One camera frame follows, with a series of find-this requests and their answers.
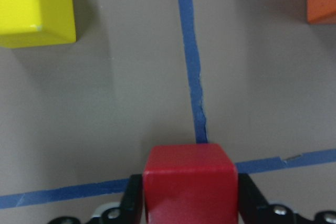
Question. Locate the yellow wooden cube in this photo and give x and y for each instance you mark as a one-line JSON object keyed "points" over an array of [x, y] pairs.
{"points": [[32, 23]]}

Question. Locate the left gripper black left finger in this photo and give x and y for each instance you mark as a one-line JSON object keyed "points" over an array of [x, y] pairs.
{"points": [[130, 207]]}

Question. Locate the red wooden cube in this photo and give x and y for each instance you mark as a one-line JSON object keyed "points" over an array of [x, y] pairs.
{"points": [[191, 183]]}

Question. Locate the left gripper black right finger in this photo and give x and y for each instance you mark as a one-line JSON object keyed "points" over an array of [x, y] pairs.
{"points": [[254, 208]]}

